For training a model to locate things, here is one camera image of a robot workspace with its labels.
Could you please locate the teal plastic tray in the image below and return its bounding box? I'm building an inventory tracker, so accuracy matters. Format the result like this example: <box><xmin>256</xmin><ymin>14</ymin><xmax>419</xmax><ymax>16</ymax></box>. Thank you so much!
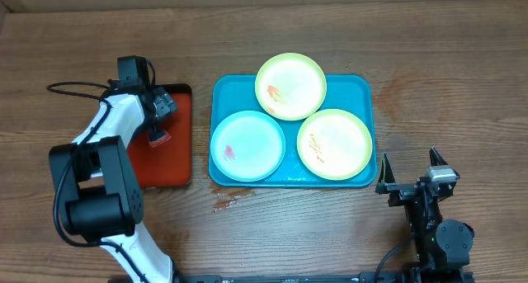
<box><xmin>209</xmin><ymin>74</ymin><xmax>378</xmax><ymax>188</ymax></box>

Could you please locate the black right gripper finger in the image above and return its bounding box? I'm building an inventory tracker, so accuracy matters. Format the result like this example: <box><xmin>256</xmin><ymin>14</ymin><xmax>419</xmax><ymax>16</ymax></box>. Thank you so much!
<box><xmin>429</xmin><ymin>147</ymin><xmax>447</xmax><ymax>167</ymax></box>
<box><xmin>379</xmin><ymin>152</ymin><xmax>395</xmax><ymax>185</ymax></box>

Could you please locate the yellow plate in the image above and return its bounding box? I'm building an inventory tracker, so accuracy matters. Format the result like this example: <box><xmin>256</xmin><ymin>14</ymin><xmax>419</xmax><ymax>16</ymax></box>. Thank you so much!
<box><xmin>255</xmin><ymin>53</ymin><xmax>328</xmax><ymax>121</ymax></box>
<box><xmin>296</xmin><ymin>109</ymin><xmax>374</xmax><ymax>181</ymax></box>

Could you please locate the yellow plate top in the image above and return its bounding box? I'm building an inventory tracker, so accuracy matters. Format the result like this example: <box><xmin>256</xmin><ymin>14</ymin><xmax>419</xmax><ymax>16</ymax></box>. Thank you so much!
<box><xmin>255</xmin><ymin>53</ymin><xmax>328</xmax><ymax>121</ymax></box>

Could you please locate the light blue plate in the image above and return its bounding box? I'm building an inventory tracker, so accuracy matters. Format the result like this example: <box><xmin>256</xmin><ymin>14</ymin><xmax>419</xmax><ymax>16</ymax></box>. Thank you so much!
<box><xmin>210</xmin><ymin>111</ymin><xmax>285</xmax><ymax>182</ymax></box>

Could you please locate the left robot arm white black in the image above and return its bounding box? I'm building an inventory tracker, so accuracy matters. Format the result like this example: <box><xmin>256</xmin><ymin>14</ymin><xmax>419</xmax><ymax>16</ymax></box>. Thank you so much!
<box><xmin>49</xmin><ymin>83</ymin><xmax>180</xmax><ymax>282</ymax></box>

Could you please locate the red water tray black rim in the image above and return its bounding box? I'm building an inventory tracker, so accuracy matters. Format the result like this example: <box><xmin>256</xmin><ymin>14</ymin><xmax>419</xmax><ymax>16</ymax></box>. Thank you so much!
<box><xmin>127</xmin><ymin>83</ymin><xmax>192</xmax><ymax>189</ymax></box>

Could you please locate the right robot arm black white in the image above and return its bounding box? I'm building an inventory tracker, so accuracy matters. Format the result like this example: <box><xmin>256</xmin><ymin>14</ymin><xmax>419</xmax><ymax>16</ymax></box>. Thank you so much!
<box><xmin>374</xmin><ymin>148</ymin><xmax>474</xmax><ymax>282</ymax></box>

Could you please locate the yellow plate right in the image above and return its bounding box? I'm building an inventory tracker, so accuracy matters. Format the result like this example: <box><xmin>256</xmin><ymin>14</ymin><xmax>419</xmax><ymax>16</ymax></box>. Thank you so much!
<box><xmin>296</xmin><ymin>109</ymin><xmax>374</xmax><ymax>181</ymax></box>

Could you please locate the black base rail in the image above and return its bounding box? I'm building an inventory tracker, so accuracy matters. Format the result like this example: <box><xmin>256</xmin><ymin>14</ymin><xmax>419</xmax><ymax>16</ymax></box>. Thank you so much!
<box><xmin>107</xmin><ymin>271</ymin><xmax>475</xmax><ymax>283</ymax></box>

